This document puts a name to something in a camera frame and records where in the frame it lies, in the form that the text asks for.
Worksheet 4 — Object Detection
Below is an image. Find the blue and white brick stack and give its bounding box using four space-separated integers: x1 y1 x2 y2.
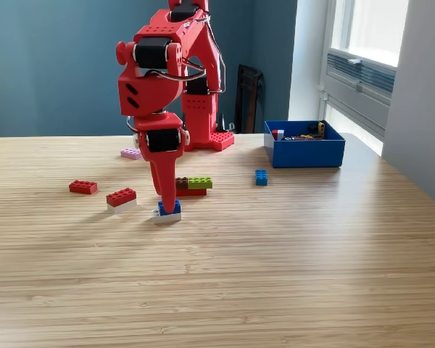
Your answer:
151 199 183 224

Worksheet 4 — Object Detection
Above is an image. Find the small yellow toy digger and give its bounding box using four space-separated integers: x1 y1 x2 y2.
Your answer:
299 120 328 141

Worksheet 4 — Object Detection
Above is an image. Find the blue plastic bin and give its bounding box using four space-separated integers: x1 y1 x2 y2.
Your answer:
264 120 347 168

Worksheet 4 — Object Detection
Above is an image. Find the brown green red brick stack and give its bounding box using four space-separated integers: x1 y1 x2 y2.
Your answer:
174 176 214 198

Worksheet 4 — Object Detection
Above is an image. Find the red building brick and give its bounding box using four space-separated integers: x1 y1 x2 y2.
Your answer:
68 179 99 196

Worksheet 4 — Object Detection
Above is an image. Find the dark folded chair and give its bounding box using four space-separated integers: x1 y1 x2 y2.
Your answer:
233 64 266 134

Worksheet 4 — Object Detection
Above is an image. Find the grey window vent grille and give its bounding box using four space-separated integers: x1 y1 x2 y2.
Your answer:
326 50 398 97

